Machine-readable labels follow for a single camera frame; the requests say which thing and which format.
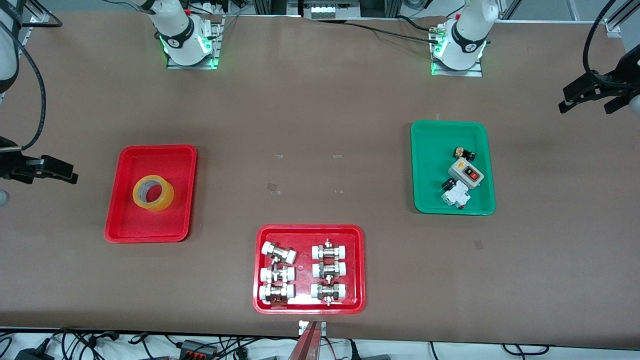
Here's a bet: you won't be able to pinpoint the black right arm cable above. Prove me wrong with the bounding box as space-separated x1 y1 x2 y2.
0 0 64 152

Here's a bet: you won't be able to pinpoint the small metal bracket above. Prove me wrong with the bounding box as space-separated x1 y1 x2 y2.
298 320 327 337

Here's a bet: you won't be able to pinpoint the red metal post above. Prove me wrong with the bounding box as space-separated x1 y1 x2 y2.
287 321 323 360

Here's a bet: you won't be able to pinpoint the aluminium frame profile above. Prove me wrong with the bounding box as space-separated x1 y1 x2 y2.
604 0 640 37

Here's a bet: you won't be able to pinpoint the long black table cable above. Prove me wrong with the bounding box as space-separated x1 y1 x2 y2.
344 21 442 43

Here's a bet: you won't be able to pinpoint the black connector box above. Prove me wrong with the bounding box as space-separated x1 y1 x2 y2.
179 339 217 357

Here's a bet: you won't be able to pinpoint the empty red plastic tray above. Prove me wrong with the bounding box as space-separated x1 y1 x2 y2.
104 144 198 244

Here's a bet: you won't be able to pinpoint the black power adapter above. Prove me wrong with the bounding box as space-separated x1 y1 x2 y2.
15 346 56 360

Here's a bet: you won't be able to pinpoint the short black table cable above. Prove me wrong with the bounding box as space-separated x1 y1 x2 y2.
396 15 442 33

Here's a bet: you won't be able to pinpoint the red tray holding valves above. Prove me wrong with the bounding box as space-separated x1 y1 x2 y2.
252 224 367 315

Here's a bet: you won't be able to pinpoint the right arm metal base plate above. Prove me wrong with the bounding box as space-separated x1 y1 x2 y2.
166 15 221 70

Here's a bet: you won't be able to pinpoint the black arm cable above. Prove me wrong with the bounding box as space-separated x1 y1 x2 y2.
583 0 619 84
0 0 64 152

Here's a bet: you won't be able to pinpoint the white circuit breaker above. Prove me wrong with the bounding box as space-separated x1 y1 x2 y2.
440 180 472 209

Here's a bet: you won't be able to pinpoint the yellow packing tape roll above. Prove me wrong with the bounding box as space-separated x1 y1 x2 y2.
132 175 175 212

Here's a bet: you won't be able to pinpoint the green plastic tray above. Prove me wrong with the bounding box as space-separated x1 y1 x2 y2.
411 120 497 217

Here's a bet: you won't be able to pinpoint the white terminal block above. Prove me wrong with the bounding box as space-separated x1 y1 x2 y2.
300 0 362 21

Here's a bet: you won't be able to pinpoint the metal valve white caps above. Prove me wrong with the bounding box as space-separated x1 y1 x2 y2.
310 282 348 306
312 260 347 280
258 283 296 306
260 265 296 285
261 241 297 264
312 239 348 261

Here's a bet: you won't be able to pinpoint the aluminium table edge rail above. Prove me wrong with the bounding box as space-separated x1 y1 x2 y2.
17 9 52 48

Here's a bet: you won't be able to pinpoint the grey switch box red button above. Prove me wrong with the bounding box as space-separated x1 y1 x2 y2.
448 159 486 190

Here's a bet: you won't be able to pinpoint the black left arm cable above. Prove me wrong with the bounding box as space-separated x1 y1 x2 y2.
583 0 619 84

